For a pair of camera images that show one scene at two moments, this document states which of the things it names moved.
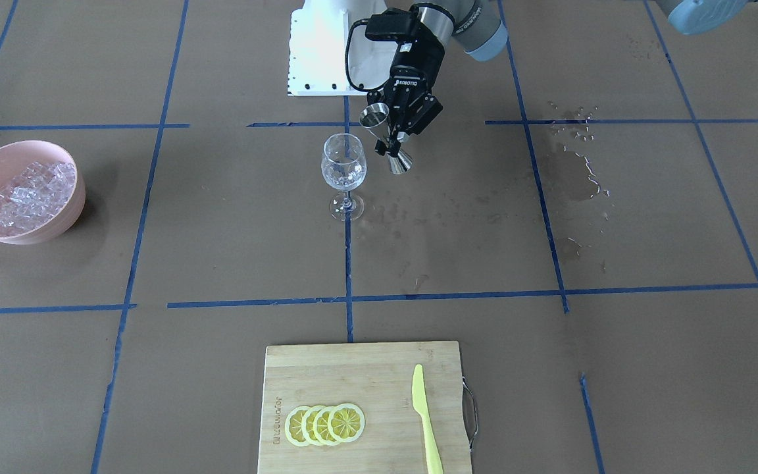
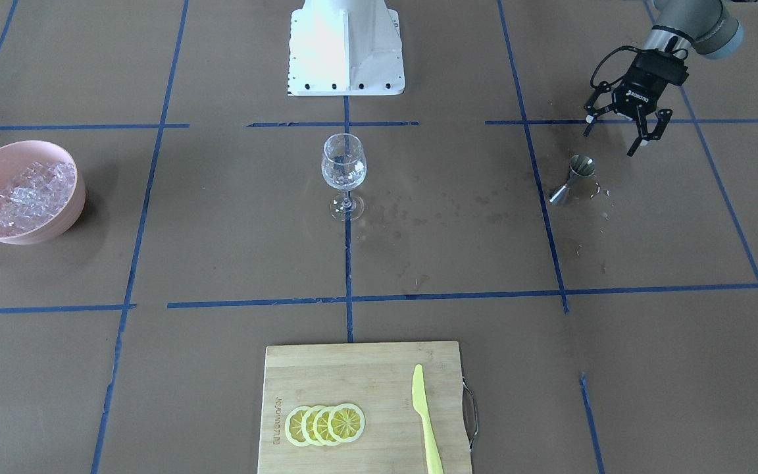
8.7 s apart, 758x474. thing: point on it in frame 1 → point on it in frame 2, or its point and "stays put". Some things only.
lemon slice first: [293, 426] stays put
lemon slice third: [320, 426] stays put
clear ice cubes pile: [33, 195] stays put
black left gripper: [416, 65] → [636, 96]
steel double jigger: [374, 117] → [580, 165]
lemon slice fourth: [346, 422] stays put
